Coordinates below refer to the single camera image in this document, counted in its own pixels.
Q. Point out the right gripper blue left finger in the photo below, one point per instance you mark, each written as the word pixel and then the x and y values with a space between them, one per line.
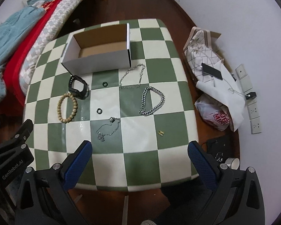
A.
pixel 74 165

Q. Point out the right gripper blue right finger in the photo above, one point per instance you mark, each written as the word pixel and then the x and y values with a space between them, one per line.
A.
pixel 204 165

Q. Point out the black ring silver inside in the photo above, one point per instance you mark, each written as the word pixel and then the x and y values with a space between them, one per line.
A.
pixel 99 111

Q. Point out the black smart watch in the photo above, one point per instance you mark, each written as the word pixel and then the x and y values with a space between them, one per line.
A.
pixel 78 87

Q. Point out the black bag on floor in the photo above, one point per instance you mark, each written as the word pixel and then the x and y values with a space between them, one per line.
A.
pixel 221 148

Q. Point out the white tape roll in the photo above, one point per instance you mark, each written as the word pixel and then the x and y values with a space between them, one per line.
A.
pixel 233 163

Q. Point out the white plastic bag red print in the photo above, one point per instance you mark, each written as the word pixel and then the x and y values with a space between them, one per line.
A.
pixel 213 112

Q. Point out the red bed sheet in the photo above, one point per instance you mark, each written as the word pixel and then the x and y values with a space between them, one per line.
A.
pixel 12 70

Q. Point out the green white checkered tablecloth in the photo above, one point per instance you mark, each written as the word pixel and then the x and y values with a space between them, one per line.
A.
pixel 128 153

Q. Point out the black charger plug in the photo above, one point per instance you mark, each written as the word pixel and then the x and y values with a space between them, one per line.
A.
pixel 251 95

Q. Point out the black smartphone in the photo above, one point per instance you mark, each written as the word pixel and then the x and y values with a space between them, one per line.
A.
pixel 211 71

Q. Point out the white patterned cloth bag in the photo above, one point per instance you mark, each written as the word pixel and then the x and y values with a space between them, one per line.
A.
pixel 222 103

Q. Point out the light blue blanket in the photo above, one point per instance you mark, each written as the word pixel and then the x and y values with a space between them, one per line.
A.
pixel 14 30

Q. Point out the white cardboard box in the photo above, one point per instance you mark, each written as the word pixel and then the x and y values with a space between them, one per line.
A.
pixel 99 49

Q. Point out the grey white checkered quilt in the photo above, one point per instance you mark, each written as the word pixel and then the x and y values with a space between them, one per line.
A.
pixel 51 28

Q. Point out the white wall socket strip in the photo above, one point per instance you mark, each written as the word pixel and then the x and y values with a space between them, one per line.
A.
pixel 251 105

